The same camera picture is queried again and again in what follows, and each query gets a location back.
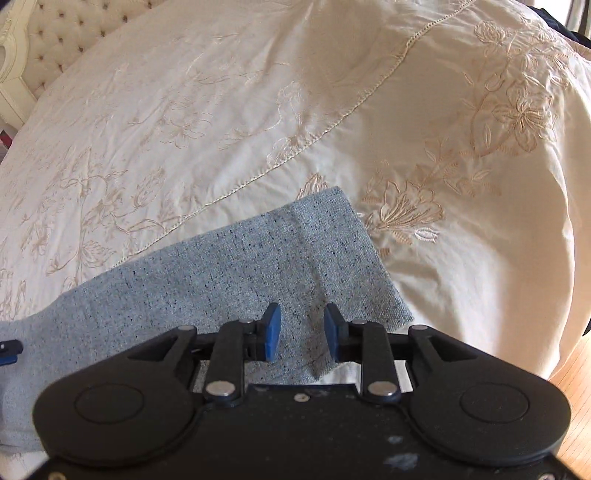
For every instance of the dark cloth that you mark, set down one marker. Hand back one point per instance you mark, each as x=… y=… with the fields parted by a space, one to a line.
x=565 y=23

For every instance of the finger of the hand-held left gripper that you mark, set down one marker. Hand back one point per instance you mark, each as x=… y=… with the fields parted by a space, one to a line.
x=11 y=346

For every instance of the grey speckled pants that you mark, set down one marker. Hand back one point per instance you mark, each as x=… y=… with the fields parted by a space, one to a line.
x=207 y=286

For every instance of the cream embroidered bedspread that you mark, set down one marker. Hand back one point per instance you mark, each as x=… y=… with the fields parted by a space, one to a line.
x=231 y=115

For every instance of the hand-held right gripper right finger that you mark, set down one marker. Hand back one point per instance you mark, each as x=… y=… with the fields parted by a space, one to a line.
x=330 y=334

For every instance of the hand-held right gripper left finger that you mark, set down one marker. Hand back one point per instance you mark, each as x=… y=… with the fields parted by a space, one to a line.
x=272 y=332

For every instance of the cream tufted headboard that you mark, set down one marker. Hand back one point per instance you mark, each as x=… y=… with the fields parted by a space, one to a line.
x=60 y=41

